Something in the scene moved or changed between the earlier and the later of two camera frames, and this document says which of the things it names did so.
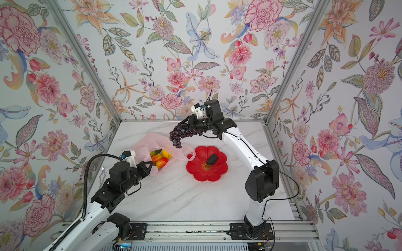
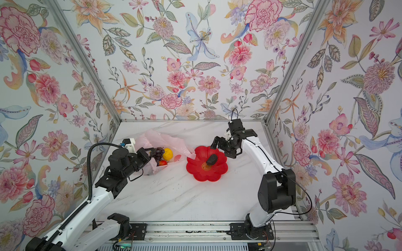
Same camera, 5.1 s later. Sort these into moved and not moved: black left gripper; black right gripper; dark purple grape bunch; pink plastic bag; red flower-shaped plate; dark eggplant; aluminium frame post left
Moved: dark purple grape bunch; black right gripper; black left gripper; pink plastic bag
Not moved: dark eggplant; aluminium frame post left; red flower-shaped plate
